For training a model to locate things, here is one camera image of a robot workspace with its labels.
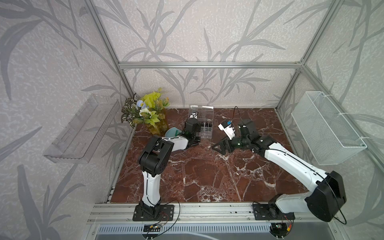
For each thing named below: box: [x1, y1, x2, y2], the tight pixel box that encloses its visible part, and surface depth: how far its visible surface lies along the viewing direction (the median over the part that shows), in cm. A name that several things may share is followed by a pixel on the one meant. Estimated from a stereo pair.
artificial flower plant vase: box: [121, 88, 170, 135], surface depth 90 cm
